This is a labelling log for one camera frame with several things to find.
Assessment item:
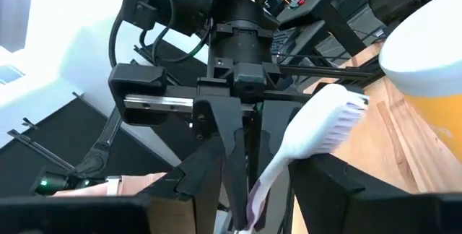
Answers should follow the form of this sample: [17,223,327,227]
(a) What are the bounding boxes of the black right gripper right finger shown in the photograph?
[288,153,409,234]

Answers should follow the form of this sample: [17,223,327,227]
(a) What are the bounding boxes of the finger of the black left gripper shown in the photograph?
[192,95,250,232]
[256,99,305,181]

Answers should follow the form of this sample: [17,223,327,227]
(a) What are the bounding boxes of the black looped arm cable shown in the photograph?
[108,0,214,69]

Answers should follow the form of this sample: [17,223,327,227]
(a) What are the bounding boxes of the purple white toothbrush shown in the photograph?
[233,83,370,234]

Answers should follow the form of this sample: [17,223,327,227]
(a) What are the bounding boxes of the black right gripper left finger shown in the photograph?
[143,136,225,234]

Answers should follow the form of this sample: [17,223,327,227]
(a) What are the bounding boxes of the yellow cup with white lid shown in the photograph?
[378,0,462,149]

